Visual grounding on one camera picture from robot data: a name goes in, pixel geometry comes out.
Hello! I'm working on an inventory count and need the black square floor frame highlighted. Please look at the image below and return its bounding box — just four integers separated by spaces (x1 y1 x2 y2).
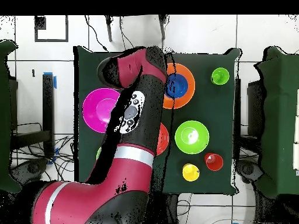
34 15 69 43

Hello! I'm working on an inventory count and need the black metal stand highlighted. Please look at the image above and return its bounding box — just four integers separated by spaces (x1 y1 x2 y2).
234 79 265 152
10 73 55 159

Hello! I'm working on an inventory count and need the green plastic cup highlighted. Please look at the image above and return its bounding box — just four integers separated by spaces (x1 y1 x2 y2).
210 67 230 85

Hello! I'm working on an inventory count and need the yellow plastic cup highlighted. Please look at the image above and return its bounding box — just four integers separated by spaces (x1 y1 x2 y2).
182 163 200 182

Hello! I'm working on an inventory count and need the large orange plastic bowl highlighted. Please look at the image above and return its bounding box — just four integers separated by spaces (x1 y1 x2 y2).
162 62 196 110

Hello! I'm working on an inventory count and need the red-orange plastic bowl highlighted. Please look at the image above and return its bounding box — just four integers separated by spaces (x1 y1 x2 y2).
156 122 170 156

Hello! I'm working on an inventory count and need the neighbouring green table cloth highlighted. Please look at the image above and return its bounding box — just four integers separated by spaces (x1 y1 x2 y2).
0 39 23 194
254 45 299 199

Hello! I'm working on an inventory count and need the dark green table cloth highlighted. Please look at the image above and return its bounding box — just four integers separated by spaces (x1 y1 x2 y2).
72 45 241 194

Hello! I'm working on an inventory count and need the small blue plastic bowl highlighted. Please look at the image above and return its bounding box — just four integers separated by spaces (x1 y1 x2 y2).
164 73 189 99

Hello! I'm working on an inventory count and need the black tripod leg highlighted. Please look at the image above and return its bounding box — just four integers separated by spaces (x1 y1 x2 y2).
104 15 114 43
158 15 168 40

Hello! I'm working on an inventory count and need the blue tape strip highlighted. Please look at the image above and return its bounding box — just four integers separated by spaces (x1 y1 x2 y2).
43 71 57 89

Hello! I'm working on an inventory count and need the tangle of black cables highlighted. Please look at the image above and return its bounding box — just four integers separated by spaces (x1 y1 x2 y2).
11 135 75 184

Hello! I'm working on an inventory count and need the large pink plastic bowl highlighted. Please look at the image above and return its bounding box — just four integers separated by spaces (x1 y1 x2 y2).
82 87 121 134

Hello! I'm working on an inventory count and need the orange-red plastic cup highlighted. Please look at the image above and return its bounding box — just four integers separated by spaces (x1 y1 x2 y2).
204 152 224 172

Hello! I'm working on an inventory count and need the black cable with plug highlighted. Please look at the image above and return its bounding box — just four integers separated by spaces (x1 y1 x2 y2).
84 15 109 53

